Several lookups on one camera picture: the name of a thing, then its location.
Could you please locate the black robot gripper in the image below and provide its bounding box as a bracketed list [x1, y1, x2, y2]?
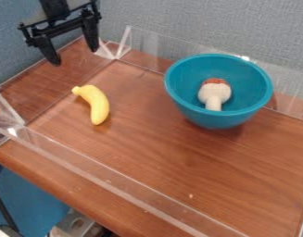
[18, 0, 101, 66]

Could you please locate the yellow toy banana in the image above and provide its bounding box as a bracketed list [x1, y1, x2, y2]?
[71, 85, 109, 125]

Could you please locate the blue plastic bowl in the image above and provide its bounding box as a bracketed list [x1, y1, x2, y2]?
[162, 54, 273, 129]

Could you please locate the clear acrylic table barrier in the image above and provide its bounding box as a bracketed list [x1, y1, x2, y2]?
[0, 27, 303, 237]

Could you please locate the white red toy mushroom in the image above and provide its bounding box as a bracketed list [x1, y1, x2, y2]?
[197, 78, 230, 111]

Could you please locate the grey metal bracket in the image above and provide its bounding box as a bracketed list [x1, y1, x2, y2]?
[47, 209, 102, 237]

